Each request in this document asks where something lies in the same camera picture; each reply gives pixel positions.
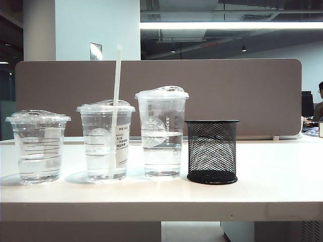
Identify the white paper straw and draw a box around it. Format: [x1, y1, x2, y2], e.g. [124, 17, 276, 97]
[108, 44, 123, 179]

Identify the black mesh pen holder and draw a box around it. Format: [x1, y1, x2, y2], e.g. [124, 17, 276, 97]
[184, 119, 240, 185]

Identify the large clear cup lid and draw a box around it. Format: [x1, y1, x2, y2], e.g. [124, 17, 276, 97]
[134, 85, 190, 100]

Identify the large clear Starbucks cup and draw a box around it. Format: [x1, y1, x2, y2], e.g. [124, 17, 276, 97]
[137, 98, 187, 179]

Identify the medium clear cup lid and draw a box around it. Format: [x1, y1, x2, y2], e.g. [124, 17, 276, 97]
[76, 99, 136, 113]

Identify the medium clear labelled cup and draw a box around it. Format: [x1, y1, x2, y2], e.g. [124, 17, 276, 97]
[80, 110, 132, 184]

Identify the small clear cup lid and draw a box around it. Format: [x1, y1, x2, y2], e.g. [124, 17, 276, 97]
[5, 109, 72, 125]

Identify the small clear plastic cup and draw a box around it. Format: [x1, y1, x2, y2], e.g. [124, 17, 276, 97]
[12, 122, 65, 185]

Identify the brown fabric desk partition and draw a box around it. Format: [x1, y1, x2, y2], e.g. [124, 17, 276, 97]
[14, 58, 303, 141]

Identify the long ceiling light strip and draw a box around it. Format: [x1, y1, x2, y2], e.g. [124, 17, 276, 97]
[139, 21, 323, 30]

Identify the brown desk support panel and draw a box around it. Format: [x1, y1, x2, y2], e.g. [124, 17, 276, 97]
[0, 221, 162, 242]

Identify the black computer monitor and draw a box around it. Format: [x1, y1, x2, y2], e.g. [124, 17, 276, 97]
[301, 91, 315, 118]

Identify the seated person in background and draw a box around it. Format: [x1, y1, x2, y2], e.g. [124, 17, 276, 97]
[302, 81, 323, 127]

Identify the grey ceiling ventilation duct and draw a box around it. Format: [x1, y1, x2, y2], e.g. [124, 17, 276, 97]
[141, 29, 208, 42]

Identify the silver wall plaque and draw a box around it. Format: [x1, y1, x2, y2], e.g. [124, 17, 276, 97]
[89, 42, 103, 61]

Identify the under-desk pedestal cabinet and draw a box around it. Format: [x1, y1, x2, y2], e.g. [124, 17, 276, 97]
[221, 221, 323, 242]

